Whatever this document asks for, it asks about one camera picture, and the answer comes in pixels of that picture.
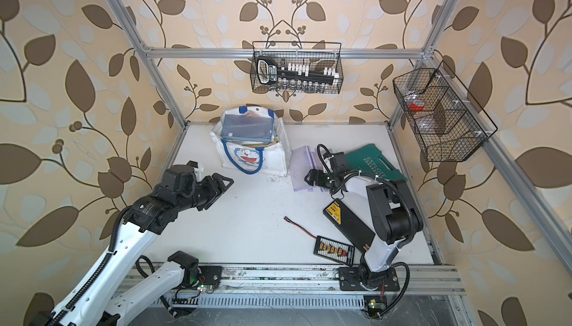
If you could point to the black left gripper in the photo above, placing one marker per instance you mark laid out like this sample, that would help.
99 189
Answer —
206 181

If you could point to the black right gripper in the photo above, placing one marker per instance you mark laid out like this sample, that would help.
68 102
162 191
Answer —
320 174

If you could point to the purple mesh pouch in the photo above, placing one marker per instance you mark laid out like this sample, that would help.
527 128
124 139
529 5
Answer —
303 160

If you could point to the blue-grey mesh pouch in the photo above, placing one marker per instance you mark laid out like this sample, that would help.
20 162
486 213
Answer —
248 128

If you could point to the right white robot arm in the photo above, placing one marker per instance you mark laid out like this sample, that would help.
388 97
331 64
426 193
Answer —
393 211

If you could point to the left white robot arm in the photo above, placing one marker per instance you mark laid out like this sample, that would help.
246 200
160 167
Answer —
93 301

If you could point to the white Doraemon canvas bag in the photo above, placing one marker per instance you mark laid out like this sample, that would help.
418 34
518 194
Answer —
254 158

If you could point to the green plastic tool case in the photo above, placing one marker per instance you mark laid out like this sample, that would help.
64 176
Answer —
370 160

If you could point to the black box yellow label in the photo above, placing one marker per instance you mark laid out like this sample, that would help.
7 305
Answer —
349 225

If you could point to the black charger board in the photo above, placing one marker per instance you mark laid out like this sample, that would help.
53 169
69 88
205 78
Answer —
326 248

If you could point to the aluminium frame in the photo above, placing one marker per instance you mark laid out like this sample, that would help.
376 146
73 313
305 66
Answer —
477 93

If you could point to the black wire basket back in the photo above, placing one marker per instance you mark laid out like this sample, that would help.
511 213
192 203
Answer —
296 67

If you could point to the black wire basket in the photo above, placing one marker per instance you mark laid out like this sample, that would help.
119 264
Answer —
448 121
296 67

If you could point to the black wire basket right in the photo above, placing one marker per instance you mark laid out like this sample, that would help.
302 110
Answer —
448 121

